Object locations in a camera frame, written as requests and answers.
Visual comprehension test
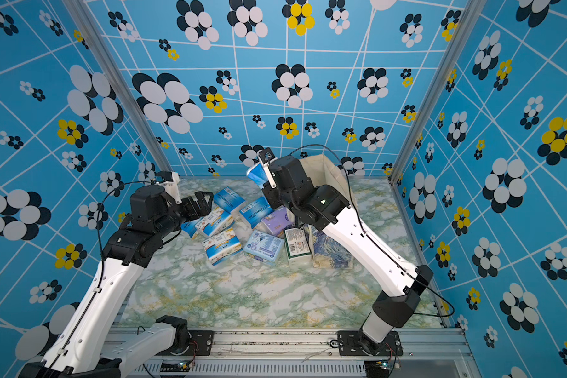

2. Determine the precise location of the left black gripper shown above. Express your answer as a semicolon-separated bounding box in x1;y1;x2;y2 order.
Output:
157;189;214;239

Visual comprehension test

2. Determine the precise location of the orange white tissue pack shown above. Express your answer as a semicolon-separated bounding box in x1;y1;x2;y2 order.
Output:
202;228;243;266
195;206;234;238

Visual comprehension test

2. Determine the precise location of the cream canvas tote bag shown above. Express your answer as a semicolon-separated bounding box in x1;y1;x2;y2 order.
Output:
300;154;353;269

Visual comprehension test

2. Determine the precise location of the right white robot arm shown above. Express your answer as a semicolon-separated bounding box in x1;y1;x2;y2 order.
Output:
259;148;433;355

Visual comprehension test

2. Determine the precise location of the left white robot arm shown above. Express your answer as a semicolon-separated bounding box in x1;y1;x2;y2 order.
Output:
20;182;214;377

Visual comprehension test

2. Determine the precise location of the orange white tissue pack back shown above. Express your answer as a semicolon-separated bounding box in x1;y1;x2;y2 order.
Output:
195;206;234;238

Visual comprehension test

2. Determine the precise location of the blue tissue pack back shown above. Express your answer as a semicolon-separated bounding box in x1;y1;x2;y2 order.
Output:
214;187;246;214

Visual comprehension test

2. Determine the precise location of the purple tissue pack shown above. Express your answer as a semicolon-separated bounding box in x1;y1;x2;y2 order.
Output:
257;206;294;237

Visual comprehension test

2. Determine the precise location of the light blue tissue pack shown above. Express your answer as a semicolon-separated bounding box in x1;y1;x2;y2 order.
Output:
243;230;285;266

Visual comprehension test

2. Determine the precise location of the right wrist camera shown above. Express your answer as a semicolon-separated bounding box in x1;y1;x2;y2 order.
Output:
258;147;277;188

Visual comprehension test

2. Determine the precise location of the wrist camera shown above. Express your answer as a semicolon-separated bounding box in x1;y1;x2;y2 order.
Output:
258;147;277;188
155;171;181;204

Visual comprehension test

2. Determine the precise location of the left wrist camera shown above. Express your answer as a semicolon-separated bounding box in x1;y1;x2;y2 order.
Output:
155;171;181;204

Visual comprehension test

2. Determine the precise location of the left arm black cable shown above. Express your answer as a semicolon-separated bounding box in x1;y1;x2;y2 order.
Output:
96;180;164;284

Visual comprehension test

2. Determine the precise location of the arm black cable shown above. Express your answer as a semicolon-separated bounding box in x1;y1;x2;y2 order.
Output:
287;143;455;318
96;180;164;284

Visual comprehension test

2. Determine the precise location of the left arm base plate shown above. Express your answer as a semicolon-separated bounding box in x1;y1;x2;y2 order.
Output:
165;330;215;357

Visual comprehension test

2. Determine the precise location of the aluminium front rail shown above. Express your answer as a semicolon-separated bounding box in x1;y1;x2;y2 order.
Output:
89;328;473;378

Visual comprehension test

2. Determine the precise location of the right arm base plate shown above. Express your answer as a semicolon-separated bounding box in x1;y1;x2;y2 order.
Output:
332;331;404;358

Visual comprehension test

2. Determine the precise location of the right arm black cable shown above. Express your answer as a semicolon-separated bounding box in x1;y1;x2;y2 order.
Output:
287;143;455;318

